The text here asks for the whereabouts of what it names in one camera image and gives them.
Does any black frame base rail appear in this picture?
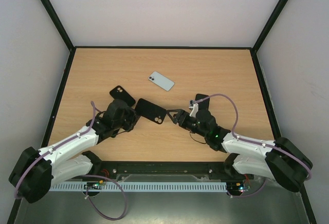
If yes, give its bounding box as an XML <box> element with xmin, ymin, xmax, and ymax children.
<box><xmin>71</xmin><ymin>161</ymin><xmax>299</xmax><ymax>181</ymax></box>

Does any light blue phone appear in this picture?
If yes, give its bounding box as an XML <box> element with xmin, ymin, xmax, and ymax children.
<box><xmin>148</xmin><ymin>71</ymin><xmax>175</xmax><ymax>91</ymax></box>

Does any white slotted cable duct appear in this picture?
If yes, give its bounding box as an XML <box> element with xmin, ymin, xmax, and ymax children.
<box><xmin>50</xmin><ymin>181</ymin><xmax>227</xmax><ymax>193</ymax></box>

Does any black case top left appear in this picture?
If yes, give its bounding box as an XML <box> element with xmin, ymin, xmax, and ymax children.
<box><xmin>109</xmin><ymin>85</ymin><xmax>136</xmax><ymax>107</ymax></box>

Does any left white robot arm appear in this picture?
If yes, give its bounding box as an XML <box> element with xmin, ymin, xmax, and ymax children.
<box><xmin>9</xmin><ymin>99</ymin><xmax>139</xmax><ymax>203</ymax></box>

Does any black phone screen up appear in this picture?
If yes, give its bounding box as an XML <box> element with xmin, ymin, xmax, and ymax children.
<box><xmin>195</xmin><ymin>94</ymin><xmax>210</xmax><ymax>110</ymax></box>

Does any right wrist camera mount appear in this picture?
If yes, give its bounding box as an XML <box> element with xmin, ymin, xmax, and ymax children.
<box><xmin>189</xmin><ymin>100</ymin><xmax>198</xmax><ymax>118</ymax></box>

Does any black case with camera holes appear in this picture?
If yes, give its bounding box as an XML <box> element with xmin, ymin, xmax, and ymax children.
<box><xmin>135</xmin><ymin>98</ymin><xmax>167</xmax><ymax>124</ymax></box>

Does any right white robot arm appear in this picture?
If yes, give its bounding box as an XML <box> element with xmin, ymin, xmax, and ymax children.
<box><xmin>167</xmin><ymin>109</ymin><xmax>312</xmax><ymax>192</ymax></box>

